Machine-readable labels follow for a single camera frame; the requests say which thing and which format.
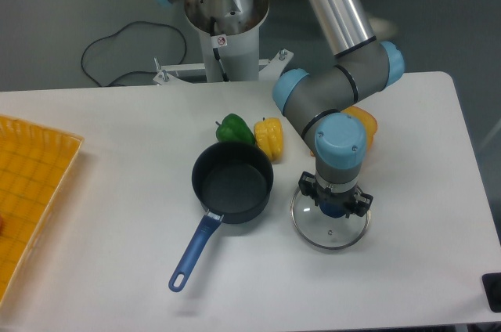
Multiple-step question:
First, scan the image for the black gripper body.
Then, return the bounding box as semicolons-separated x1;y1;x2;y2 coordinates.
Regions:
315;175;359;213

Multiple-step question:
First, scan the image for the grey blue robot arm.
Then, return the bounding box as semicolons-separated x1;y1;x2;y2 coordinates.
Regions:
156;0;405;218

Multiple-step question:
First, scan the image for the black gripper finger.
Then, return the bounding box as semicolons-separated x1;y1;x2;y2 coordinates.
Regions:
344;189;373;218
298;171;319;206

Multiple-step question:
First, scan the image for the green toy bell pepper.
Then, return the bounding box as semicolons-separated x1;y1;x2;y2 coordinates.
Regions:
215;114;255;146

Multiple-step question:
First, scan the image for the yellow toy bell pepper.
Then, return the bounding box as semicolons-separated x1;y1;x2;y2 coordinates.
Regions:
254;117;284;162

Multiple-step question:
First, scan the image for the black cable on floor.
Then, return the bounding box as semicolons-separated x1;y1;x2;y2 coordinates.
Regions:
81;20;188;88

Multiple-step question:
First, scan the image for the toy bread slice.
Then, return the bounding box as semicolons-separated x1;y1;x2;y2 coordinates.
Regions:
310;106;377;169

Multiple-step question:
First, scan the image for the glass lid blue knob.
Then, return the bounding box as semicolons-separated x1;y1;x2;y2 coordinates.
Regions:
290;188;372;251

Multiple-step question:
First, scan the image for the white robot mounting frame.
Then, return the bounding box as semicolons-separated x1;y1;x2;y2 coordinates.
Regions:
153;0;294;85

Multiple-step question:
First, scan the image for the yellow plastic basket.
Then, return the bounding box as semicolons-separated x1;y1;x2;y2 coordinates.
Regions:
1;115;85;301

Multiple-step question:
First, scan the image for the black corner object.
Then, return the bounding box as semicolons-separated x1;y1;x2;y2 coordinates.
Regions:
481;272;501;313

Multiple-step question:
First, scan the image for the dark saucepan blue handle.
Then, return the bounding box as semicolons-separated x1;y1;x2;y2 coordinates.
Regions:
168;142;274;292

